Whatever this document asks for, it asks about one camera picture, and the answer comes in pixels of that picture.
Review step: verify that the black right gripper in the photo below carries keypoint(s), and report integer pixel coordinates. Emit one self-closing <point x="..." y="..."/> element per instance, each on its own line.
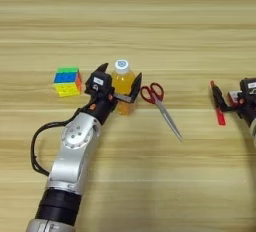
<point x="248" y="107"/>

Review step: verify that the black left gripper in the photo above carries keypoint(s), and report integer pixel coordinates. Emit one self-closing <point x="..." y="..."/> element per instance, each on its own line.
<point x="101" y="107"/>

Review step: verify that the orange juice bottle white cap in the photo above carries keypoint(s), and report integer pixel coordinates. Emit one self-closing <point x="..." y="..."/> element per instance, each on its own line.
<point x="122" y="81"/>

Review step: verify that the colourful puzzle cube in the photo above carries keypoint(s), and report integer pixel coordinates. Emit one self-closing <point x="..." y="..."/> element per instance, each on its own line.
<point x="66" y="82"/>

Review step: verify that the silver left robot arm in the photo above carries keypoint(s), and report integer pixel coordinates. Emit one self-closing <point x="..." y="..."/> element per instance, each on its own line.
<point x="71" y="156"/>

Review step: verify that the red and black pen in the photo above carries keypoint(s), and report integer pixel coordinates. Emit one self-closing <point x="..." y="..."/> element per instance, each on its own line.
<point x="220" y="117"/>

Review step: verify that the left gripper's labelled black box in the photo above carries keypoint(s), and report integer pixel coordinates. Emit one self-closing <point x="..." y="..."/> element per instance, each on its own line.
<point x="98" y="82"/>

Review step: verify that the gripper's labelled black box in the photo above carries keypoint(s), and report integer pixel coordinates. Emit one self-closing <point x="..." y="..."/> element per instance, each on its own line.
<point x="248" y="87"/>
<point x="98" y="82"/>

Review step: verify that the right gripper's labelled black box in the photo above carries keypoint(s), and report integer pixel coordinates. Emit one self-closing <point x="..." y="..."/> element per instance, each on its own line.
<point x="248" y="87"/>

